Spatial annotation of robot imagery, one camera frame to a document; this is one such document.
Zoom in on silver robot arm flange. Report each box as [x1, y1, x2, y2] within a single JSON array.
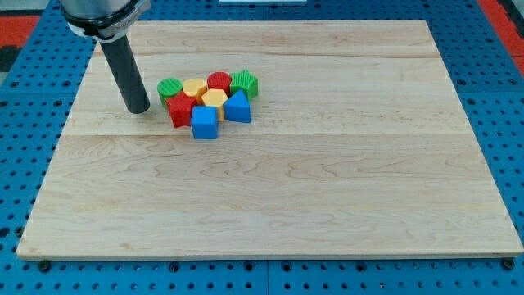
[[60, 0, 151, 43]]

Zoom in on green star block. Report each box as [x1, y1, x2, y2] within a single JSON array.
[[229, 69, 259, 100]]

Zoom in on red star block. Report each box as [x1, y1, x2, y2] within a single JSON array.
[[165, 91, 197, 128]]

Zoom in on blue triangle block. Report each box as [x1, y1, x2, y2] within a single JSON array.
[[224, 90, 251, 123]]

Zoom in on blue cube block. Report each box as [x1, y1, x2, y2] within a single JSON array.
[[191, 106, 218, 139]]

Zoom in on yellow hexagon block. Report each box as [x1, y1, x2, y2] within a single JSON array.
[[201, 88, 228, 121]]

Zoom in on red cylinder block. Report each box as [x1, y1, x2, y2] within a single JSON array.
[[206, 71, 232, 97]]

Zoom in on light wooden board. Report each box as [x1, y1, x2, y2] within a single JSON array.
[[17, 20, 523, 261]]

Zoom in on green cylinder block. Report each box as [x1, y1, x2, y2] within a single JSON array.
[[156, 78, 183, 109]]

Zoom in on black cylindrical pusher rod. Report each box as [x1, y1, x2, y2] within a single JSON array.
[[101, 35, 150, 114]]

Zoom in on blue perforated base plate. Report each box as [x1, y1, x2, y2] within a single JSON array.
[[1, 1, 523, 294]]

